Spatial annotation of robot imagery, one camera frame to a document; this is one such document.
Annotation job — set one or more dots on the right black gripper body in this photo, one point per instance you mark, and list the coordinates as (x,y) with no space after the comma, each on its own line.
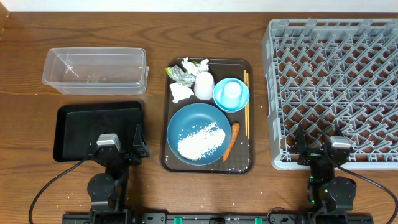
(313,154)

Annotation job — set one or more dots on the pale pink cup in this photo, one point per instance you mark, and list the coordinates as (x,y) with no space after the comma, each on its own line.
(204,85)

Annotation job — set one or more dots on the black waste tray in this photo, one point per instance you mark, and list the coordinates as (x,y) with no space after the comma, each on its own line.
(79,126)

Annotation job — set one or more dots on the wooden chopstick left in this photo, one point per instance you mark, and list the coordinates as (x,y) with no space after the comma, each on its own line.
(245,124)

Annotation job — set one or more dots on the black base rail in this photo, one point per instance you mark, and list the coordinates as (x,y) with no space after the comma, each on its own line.
(154,218)

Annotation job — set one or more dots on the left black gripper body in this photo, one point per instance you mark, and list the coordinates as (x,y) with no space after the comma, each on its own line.
(133,161)

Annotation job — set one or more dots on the grey dishwasher rack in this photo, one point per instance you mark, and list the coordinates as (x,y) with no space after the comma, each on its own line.
(324,74)

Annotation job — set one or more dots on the dark brown serving tray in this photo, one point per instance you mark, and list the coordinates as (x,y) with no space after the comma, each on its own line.
(241,158)

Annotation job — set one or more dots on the clear plastic bin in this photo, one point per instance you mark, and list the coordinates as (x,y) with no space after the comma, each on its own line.
(96,70)

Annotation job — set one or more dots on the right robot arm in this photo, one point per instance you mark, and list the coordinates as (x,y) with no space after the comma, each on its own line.
(327,192)

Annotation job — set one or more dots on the crumpled white tissue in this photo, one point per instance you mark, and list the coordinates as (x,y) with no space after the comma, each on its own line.
(180,92)
(194,68)

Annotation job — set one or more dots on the crumpled foil wrapper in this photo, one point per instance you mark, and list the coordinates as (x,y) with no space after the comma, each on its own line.
(179,76)

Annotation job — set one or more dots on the orange carrot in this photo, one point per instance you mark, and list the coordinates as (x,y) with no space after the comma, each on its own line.
(234,134)

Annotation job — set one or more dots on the light blue cup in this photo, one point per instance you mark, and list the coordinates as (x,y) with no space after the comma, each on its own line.
(231,95)

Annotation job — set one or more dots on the crumpled white tissue lower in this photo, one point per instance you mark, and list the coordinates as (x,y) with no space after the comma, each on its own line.
(180,92)

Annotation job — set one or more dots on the dark blue plate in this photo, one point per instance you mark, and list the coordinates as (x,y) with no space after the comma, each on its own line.
(197,114)

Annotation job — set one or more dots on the white rice pile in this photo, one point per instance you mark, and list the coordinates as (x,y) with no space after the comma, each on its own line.
(201,143)

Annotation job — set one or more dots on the light blue bowl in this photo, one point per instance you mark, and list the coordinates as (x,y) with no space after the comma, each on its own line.
(218,89)

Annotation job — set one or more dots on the crumpled white tissue top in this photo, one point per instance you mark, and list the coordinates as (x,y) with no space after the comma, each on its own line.
(194,68)

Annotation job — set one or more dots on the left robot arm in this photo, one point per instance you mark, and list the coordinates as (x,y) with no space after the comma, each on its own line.
(107,190)

